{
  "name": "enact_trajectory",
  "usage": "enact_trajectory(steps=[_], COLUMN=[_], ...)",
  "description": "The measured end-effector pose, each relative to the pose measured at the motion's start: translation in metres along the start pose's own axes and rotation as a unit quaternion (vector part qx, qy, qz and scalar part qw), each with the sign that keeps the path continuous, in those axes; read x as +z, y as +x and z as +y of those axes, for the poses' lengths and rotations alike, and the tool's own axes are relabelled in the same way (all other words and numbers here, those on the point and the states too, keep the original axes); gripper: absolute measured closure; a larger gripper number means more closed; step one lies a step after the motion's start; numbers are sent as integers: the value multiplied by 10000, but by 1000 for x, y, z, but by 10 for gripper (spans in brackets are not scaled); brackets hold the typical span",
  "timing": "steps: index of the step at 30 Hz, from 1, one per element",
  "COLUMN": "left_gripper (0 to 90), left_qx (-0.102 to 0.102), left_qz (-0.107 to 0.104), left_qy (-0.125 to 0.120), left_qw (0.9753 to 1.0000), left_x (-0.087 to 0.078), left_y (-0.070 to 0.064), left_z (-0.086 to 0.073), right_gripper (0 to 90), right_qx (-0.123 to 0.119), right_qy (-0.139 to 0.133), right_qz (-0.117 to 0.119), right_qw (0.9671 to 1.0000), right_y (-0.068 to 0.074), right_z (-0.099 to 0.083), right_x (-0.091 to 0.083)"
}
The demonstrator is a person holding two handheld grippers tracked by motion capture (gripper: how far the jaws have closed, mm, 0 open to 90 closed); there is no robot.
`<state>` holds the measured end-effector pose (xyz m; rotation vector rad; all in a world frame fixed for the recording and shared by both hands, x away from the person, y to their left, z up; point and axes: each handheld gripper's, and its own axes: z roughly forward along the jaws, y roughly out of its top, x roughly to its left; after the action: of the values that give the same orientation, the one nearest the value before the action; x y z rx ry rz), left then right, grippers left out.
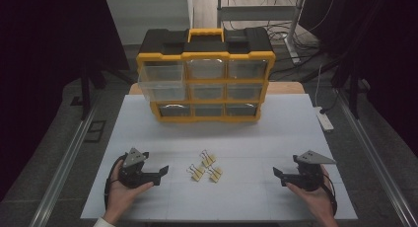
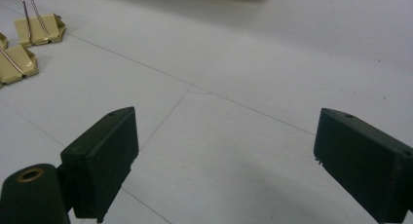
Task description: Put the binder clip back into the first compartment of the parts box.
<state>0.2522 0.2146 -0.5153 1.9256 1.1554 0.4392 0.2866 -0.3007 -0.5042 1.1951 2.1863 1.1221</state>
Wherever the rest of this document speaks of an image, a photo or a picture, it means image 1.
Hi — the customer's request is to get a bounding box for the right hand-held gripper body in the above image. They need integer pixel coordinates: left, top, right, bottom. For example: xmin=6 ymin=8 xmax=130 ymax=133
xmin=291 ymin=149 xmax=337 ymax=192

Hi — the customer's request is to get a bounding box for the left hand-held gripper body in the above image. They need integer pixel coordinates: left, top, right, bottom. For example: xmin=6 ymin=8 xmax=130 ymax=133
xmin=117 ymin=147 xmax=151 ymax=189

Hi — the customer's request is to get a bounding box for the yellow binder clip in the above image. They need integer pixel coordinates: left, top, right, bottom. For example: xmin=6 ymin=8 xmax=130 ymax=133
xmin=186 ymin=163 xmax=207 ymax=183
xmin=206 ymin=166 xmax=224 ymax=184
xmin=199 ymin=149 xmax=218 ymax=169

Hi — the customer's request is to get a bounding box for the clear plastic drawer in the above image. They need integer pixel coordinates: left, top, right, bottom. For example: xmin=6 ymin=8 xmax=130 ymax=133
xmin=137 ymin=61 xmax=187 ymax=103

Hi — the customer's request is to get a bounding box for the person's right hand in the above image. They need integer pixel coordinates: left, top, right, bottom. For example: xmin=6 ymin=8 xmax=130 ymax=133
xmin=285 ymin=164 xmax=339 ymax=227

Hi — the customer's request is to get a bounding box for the person's left hand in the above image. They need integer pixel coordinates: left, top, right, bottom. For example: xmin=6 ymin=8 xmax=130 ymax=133
xmin=104 ymin=167 xmax=155 ymax=226

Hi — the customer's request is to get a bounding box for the dark floor plate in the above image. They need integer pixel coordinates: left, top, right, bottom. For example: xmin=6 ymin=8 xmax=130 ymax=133
xmin=83 ymin=119 xmax=107 ymax=144

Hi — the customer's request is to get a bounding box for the white power strip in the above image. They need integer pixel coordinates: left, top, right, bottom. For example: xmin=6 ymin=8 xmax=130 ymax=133
xmin=313 ymin=106 xmax=335 ymax=133

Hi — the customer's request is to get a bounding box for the white table cover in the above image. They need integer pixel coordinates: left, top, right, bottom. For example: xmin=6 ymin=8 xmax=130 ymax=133
xmin=80 ymin=93 xmax=359 ymax=221

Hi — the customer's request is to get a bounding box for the white shirt sleeve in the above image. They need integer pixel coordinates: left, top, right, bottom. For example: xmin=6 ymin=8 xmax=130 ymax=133
xmin=93 ymin=216 xmax=116 ymax=227

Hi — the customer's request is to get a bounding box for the black stand leg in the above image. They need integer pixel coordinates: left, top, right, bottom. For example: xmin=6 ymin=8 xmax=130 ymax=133
xmin=330 ymin=68 xmax=363 ymax=120
xmin=69 ymin=64 xmax=108 ymax=121

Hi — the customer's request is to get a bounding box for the set of closed clear drawers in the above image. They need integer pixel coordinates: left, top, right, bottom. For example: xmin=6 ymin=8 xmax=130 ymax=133
xmin=158 ymin=58 xmax=269 ymax=117

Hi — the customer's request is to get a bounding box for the black curtain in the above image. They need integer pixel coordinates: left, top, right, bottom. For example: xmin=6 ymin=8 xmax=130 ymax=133
xmin=0 ymin=0 xmax=130 ymax=202
xmin=304 ymin=0 xmax=418 ymax=157

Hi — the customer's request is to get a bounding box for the yellow black drawer organizer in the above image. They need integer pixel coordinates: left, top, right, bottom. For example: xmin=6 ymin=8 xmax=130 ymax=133
xmin=135 ymin=27 xmax=277 ymax=124

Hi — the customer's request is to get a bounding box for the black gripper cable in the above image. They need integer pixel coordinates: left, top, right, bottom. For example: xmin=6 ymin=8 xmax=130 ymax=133
xmin=104 ymin=153 xmax=129 ymax=211
xmin=322 ymin=173 xmax=339 ymax=217

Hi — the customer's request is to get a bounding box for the aluminium rail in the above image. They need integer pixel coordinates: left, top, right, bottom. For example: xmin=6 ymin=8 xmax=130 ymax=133
xmin=334 ymin=88 xmax=418 ymax=227
xmin=29 ymin=97 xmax=102 ymax=227

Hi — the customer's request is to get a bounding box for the white cable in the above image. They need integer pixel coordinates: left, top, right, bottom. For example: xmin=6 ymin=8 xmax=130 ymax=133
xmin=313 ymin=63 xmax=325 ymax=109

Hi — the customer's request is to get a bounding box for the tangle of black floor cables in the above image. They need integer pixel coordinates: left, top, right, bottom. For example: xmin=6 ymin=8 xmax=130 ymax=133
xmin=264 ymin=18 xmax=331 ymax=84

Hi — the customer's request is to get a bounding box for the grey metal desk frame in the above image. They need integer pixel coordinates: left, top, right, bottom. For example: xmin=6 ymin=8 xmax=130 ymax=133
xmin=216 ymin=0 xmax=309 ymax=65

